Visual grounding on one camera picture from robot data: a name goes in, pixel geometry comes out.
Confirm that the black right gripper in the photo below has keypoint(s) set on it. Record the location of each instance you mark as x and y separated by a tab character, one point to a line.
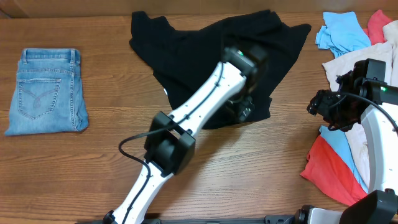
320	105

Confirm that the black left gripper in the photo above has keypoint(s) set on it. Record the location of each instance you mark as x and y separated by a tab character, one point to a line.
242	108

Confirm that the black t-shirt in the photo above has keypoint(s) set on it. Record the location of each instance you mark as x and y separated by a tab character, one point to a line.
183	60

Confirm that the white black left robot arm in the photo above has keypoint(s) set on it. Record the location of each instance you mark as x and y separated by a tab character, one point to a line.
170	142

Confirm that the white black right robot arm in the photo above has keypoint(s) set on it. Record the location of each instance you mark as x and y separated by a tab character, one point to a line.
363	97

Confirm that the red shirt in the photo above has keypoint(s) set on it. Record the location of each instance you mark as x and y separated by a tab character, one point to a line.
325	168

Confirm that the light blue shirt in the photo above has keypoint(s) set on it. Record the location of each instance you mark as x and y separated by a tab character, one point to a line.
343	35

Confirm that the folded blue denim jeans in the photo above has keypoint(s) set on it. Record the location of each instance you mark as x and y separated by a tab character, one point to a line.
49	93

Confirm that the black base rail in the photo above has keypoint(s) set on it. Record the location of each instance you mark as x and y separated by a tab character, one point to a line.
269	219

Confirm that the brown cardboard back wall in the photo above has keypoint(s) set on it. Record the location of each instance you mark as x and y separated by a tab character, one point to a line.
86	8

